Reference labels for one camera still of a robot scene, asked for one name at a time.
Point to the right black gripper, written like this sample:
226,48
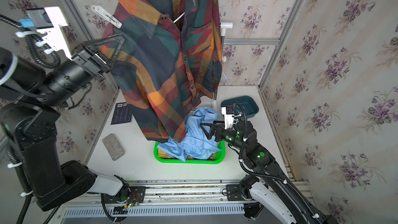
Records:
219,128

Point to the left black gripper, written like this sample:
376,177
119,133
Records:
91,61

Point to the light blue shirt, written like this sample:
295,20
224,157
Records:
195,145

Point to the white clothespin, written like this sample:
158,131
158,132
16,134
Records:
100,11

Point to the dark plaid shirt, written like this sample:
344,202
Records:
171,58

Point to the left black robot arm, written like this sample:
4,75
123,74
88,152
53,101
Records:
34,89

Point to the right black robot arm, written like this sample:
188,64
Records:
265,182

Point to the green plastic basket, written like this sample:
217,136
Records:
216,158

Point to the dark teal plastic bin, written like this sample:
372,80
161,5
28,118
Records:
248,103

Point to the dark blue booklet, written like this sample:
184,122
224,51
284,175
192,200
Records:
122,114

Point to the grey sponge block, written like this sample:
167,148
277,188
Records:
113,146

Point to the metal clothes rack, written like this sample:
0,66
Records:
224,26

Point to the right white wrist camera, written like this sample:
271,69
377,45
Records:
231,117

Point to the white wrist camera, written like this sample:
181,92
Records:
231,117
49,22

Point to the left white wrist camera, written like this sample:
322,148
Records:
49,22

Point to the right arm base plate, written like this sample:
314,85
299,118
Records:
238,192

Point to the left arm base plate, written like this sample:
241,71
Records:
133,197

